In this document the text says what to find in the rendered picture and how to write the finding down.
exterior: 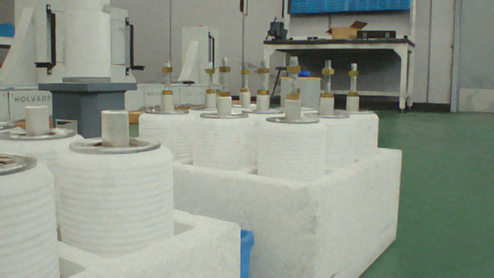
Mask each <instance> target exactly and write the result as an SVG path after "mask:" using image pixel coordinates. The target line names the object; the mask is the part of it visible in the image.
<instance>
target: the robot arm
mask: <svg viewBox="0 0 494 278"><path fill-rule="evenodd" d="M291 3H292V0H283V8H282V18H287V15H289V14H290V12H291ZM110 7H111V0H65V13H66V14H65V34H66V36H64V37H62V61H63V78H62V82H63V83H111V52H110V42H111V20H110ZM240 12H241V13H243V16H247V0H240Z"/></svg>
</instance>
